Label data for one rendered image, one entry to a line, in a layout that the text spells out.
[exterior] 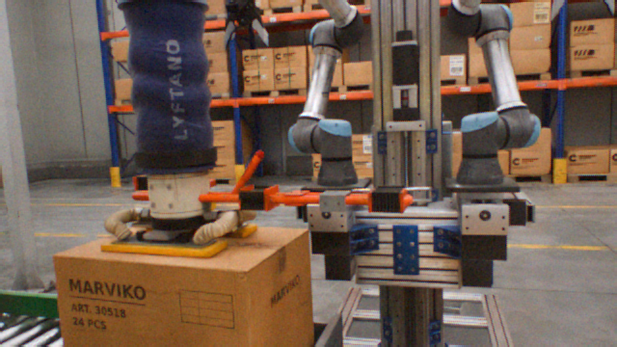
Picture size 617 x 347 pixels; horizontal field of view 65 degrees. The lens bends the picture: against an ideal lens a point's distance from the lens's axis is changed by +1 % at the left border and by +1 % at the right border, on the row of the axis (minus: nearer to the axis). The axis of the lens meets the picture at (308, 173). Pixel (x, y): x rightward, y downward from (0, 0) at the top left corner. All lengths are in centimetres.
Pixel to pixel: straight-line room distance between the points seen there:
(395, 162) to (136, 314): 101
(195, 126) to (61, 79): 1161
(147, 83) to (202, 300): 57
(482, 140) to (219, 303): 98
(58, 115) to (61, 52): 146
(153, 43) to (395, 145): 91
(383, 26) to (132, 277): 122
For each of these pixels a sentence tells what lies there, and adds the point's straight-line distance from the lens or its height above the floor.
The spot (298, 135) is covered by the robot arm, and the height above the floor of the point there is 122.
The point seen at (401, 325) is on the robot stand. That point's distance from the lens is 196.
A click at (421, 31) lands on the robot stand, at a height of 157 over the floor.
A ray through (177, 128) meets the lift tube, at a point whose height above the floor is 127.
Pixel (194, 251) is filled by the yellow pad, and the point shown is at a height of 97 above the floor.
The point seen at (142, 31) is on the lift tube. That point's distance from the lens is 135.
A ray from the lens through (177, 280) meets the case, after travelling 124.
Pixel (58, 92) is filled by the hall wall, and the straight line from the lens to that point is 1295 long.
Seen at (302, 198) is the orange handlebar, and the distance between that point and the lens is 122.
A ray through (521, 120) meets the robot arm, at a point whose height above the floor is 124.
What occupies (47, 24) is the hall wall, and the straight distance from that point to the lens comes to 1318.
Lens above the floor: 130
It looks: 7 degrees down
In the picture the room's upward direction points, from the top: 3 degrees counter-clockwise
